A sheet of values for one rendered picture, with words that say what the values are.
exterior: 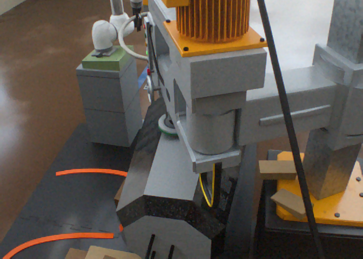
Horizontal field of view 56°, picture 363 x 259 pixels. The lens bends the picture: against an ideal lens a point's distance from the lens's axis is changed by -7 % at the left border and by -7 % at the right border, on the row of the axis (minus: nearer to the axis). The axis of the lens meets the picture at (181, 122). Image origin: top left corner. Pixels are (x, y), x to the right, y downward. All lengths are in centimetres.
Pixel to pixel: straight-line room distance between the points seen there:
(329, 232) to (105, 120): 218
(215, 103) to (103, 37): 194
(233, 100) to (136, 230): 97
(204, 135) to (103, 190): 183
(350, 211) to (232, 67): 112
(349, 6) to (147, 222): 135
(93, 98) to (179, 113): 172
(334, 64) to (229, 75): 54
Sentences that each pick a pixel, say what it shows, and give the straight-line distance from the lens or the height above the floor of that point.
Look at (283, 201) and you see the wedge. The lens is 189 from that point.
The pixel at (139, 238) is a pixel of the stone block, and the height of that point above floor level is 56.
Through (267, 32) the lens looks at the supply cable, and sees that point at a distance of 88.
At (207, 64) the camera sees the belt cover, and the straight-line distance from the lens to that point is 109.
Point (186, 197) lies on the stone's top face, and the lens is 184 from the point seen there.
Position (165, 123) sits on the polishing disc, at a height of 88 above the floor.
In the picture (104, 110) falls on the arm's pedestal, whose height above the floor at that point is 40.
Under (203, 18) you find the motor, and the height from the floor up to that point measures 180.
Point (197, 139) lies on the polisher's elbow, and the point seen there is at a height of 132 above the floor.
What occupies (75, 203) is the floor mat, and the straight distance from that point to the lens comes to 303.
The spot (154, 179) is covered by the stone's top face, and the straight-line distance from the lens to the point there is 193.
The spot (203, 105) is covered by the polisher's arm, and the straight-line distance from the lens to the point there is 125.
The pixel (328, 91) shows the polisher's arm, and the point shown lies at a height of 145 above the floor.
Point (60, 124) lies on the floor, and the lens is 394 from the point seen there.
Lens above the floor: 219
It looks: 36 degrees down
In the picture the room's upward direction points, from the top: 2 degrees counter-clockwise
